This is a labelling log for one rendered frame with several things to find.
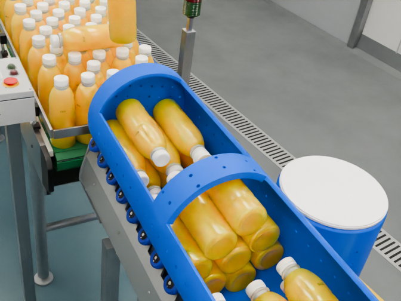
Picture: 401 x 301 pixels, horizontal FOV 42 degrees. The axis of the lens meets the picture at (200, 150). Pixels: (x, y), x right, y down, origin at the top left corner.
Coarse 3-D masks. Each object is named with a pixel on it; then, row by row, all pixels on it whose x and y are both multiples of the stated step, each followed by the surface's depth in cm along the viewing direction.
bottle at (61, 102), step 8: (56, 88) 145; (64, 88) 144; (56, 96) 145; (64, 96) 145; (72, 96) 147; (48, 104) 148; (56, 104) 145; (64, 104) 146; (72, 104) 147; (56, 112) 147; (64, 112) 147; (72, 112) 149; (56, 120) 148; (64, 120) 148; (72, 120) 150; (56, 128) 150; (72, 136) 154; (56, 144) 153; (64, 144) 153; (72, 144) 155
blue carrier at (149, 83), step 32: (160, 64) 135; (96, 96) 131; (128, 96) 136; (160, 96) 141; (192, 96) 129; (96, 128) 129; (224, 128) 118; (128, 160) 115; (224, 160) 104; (128, 192) 115; (160, 192) 104; (192, 192) 99; (256, 192) 121; (160, 224) 102; (288, 224) 111; (160, 256) 105; (288, 256) 112; (320, 256) 103; (192, 288) 92; (224, 288) 114; (352, 288) 96
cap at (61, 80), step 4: (56, 76) 144; (60, 76) 145; (64, 76) 145; (56, 80) 143; (60, 80) 143; (64, 80) 143; (68, 80) 145; (56, 84) 144; (60, 84) 143; (64, 84) 144
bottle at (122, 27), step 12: (108, 0) 133; (120, 0) 131; (132, 0) 133; (108, 12) 135; (120, 12) 133; (132, 12) 135; (120, 24) 135; (132, 24) 137; (120, 36) 137; (132, 36) 139
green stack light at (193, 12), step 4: (184, 0) 178; (184, 4) 179; (188, 4) 177; (192, 4) 177; (196, 4) 177; (200, 4) 179; (184, 8) 179; (188, 8) 178; (192, 8) 178; (196, 8) 178; (200, 8) 181; (184, 12) 180; (188, 12) 179; (192, 12) 179; (196, 12) 179; (188, 16) 180; (192, 16) 180; (196, 16) 180
